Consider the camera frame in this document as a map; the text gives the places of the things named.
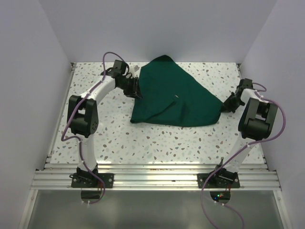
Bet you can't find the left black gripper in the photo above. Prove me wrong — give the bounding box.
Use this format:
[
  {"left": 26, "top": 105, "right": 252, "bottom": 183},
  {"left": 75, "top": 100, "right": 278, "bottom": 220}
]
[{"left": 117, "top": 76, "right": 142, "bottom": 99}]

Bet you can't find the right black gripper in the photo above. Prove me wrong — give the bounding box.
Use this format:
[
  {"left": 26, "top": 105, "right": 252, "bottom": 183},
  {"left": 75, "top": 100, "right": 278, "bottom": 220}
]
[{"left": 220, "top": 92, "right": 244, "bottom": 114}]

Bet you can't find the green surgical drape cloth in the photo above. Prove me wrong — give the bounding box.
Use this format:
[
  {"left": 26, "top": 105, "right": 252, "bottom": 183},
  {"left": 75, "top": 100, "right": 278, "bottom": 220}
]
[{"left": 130, "top": 55, "right": 223, "bottom": 127}]

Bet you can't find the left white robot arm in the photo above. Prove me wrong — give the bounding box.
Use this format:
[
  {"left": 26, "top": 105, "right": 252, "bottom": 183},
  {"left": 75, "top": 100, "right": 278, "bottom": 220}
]
[{"left": 61, "top": 60, "right": 142, "bottom": 187}]

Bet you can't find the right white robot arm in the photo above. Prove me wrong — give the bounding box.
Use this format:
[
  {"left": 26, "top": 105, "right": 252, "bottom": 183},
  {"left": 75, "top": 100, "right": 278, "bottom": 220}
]
[{"left": 212, "top": 79, "right": 278, "bottom": 187}]

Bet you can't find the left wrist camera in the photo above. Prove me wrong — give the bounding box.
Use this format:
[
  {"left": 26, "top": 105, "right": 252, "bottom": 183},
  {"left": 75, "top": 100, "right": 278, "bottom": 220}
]
[{"left": 133, "top": 65, "right": 140, "bottom": 72}]

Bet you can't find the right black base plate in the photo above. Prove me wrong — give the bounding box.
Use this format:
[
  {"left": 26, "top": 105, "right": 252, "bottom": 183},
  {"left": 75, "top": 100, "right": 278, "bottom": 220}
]
[{"left": 197, "top": 173, "right": 241, "bottom": 188}]

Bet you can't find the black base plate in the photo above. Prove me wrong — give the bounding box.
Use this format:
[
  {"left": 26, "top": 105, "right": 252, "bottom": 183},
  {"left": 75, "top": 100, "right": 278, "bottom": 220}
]
[
  {"left": 69, "top": 173, "right": 114, "bottom": 188},
  {"left": 197, "top": 173, "right": 241, "bottom": 188}
]

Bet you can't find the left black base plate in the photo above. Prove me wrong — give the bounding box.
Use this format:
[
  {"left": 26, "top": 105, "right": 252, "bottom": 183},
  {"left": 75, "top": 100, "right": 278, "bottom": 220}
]
[{"left": 69, "top": 173, "right": 114, "bottom": 188}]

